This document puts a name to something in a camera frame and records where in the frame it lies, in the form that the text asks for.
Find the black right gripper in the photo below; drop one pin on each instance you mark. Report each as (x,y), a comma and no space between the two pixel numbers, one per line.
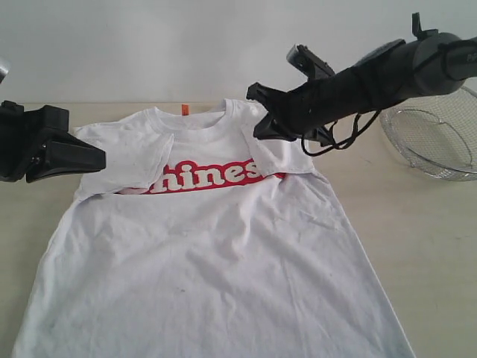
(309,106)

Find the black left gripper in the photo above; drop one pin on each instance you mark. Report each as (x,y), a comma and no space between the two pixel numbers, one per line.
(26,134)

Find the white t-shirt red lettering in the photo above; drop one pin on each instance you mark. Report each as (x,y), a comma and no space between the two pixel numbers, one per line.
(198,240)

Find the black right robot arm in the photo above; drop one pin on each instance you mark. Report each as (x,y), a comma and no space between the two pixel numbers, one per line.
(435,63)

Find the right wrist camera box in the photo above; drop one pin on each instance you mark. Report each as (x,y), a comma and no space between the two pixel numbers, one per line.
(305,61)

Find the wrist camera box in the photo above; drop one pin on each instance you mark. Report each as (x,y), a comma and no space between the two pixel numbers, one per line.
(305,61)
(4,69)

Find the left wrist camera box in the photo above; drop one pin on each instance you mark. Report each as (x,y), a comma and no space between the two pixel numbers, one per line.
(4,69)

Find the round wire mesh basket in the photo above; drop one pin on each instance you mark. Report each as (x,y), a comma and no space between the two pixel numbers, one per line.
(436,135)

